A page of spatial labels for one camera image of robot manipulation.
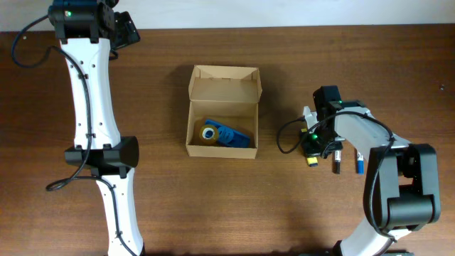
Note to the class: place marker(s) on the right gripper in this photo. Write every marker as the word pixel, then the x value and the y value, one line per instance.
pixel 311 151

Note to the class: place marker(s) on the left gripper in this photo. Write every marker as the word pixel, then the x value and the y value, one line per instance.
pixel 129 32

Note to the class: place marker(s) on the black whiteboard marker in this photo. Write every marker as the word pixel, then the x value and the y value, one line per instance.
pixel 337 161

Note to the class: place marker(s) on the yellow highlighter pen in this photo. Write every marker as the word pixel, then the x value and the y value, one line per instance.
pixel 311 161

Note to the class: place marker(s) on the blue whiteboard marker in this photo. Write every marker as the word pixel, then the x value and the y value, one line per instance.
pixel 359 163

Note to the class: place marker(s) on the blue plastic case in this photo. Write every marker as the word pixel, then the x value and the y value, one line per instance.
pixel 228 136

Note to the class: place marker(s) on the brown cardboard box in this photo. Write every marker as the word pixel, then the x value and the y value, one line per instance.
pixel 227 95

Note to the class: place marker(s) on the yellow tape roll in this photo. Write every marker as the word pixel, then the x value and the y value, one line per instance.
pixel 208 134

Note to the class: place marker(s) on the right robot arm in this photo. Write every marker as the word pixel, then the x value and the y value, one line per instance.
pixel 401 192

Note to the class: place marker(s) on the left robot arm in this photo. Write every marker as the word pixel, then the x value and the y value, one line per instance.
pixel 90 34

